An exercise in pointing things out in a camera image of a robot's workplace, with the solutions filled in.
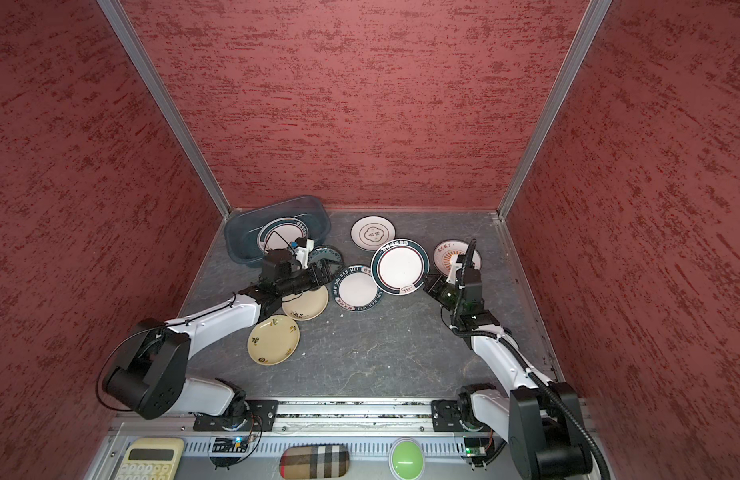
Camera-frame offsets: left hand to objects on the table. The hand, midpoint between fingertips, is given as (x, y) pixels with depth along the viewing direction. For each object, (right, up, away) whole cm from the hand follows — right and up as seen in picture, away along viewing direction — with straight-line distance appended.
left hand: (338, 274), depth 85 cm
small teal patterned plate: (-6, +4, +23) cm, 24 cm away
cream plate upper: (-10, -9, +3) cm, 14 cm away
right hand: (+23, -2, 0) cm, 23 cm away
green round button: (+18, -41, -18) cm, 48 cm away
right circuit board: (+35, -41, -14) cm, 56 cm away
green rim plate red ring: (+18, +2, +5) cm, 19 cm away
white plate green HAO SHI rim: (+3, -7, +13) cm, 15 cm away
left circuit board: (-25, -40, -14) cm, 49 cm away
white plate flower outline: (+9, +13, +29) cm, 33 cm away
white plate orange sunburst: (+37, +5, +23) cm, 44 cm away
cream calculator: (-41, -41, -17) cm, 61 cm away
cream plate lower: (-19, -20, 0) cm, 28 cm away
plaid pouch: (-3, -40, -19) cm, 45 cm away
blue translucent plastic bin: (-42, +13, +28) cm, 52 cm away
